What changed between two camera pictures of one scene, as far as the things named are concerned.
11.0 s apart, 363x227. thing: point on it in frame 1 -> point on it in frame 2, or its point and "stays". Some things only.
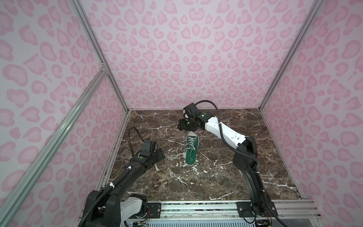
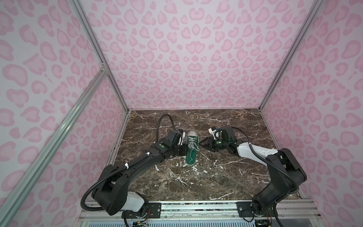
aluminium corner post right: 310,15 stays
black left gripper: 160,154 -> 184,150
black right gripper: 182,125 -> 211,140
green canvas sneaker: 192,144 stays
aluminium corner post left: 99,52 stays
